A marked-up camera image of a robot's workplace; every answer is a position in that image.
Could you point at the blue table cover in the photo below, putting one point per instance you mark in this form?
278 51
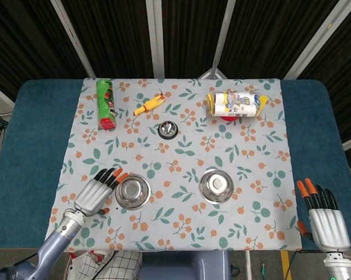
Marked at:
32 146

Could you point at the floral printed tablecloth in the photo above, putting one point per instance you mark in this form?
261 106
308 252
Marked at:
178 157

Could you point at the yellow rubber chicken toy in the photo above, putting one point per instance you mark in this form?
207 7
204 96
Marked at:
147 105

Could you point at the blue-grey robot torso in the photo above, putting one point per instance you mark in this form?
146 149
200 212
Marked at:
184 266

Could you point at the chrome call bell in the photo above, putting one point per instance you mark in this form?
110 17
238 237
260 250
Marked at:
168 129

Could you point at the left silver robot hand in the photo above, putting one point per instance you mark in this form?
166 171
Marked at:
91 195

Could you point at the white checkered bag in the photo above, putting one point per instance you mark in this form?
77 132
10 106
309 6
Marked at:
120 266

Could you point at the green chips can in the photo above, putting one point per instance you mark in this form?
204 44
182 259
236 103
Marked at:
105 102

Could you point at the white yellow snack bag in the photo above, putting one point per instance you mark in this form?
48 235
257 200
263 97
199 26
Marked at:
236 103

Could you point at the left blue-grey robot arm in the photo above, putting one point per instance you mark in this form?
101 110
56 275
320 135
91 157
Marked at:
51 245

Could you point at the stainless steel metal bowl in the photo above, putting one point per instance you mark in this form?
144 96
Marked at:
216 186
133 192

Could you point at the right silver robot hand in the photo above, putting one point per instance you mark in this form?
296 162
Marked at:
328 227

